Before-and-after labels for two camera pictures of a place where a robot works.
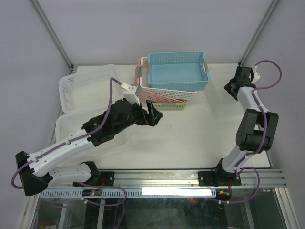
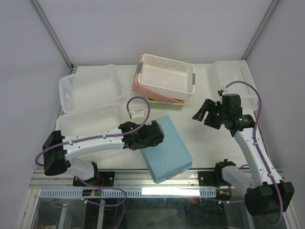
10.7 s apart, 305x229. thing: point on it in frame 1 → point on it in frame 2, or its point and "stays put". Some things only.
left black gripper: (150, 119) → (150, 144)
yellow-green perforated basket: (169, 106) stays put
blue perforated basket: (183, 71) → (170, 157)
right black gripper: (228, 86) → (208, 105)
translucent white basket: (88, 89) stays put
